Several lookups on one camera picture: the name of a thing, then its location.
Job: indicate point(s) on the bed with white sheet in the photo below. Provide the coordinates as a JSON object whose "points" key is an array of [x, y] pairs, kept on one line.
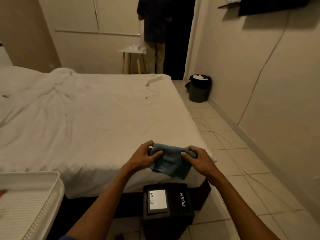
{"points": [[105, 122]]}

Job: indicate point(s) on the black push-lid bin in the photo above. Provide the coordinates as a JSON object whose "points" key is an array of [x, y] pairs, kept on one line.
{"points": [[172, 214]]}

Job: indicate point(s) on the crumpled white duvet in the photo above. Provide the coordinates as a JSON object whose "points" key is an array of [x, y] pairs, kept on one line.
{"points": [[32, 97]]}

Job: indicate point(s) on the person's right hand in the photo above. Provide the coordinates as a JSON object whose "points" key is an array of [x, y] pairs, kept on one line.
{"points": [[201, 162]]}

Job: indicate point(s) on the white stool with wooden legs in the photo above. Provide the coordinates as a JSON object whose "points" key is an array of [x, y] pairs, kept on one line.
{"points": [[132, 51]]}

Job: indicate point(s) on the person's right thumb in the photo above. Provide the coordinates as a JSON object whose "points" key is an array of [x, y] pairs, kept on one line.
{"points": [[188, 155]]}

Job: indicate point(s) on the person's left thumb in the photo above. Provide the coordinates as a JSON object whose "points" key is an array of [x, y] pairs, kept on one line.
{"points": [[156, 155]]}

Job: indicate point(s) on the black waste bin with bag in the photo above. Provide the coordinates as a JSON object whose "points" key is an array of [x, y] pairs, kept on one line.
{"points": [[198, 91]]}

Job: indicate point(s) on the white power strip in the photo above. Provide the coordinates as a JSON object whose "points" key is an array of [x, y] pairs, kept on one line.
{"points": [[154, 79]]}

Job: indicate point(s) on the white door frame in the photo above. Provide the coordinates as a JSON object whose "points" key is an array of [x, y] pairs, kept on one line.
{"points": [[193, 37]]}

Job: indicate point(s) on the small red object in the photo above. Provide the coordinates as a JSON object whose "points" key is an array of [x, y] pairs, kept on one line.
{"points": [[3, 193]]}

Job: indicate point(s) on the black wall television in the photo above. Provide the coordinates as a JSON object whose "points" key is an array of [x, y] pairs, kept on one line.
{"points": [[275, 4]]}

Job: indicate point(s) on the white crumpled paper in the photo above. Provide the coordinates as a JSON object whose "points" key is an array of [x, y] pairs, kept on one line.
{"points": [[200, 77]]}

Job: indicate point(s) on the person's right forearm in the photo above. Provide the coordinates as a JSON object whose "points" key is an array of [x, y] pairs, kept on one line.
{"points": [[240, 209]]}

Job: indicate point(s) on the person's left forearm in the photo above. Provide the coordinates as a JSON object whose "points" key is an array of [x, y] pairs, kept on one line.
{"points": [[105, 207]]}

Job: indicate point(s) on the person's left hand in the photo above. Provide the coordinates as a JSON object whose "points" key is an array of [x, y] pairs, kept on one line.
{"points": [[140, 158]]}

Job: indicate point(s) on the blue cloth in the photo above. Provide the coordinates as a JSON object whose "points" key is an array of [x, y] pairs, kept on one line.
{"points": [[172, 162]]}

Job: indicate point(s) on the dark wall shelf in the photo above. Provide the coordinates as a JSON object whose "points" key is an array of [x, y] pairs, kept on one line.
{"points": [[228, 3]]}

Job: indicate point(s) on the small white box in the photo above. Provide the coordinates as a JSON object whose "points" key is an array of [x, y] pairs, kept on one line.
{"points": [[134, 47]]}

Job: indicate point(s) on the white plastic mesh basket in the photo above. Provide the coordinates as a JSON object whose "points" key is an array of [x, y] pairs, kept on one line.
{"points": [[27, 207]]}

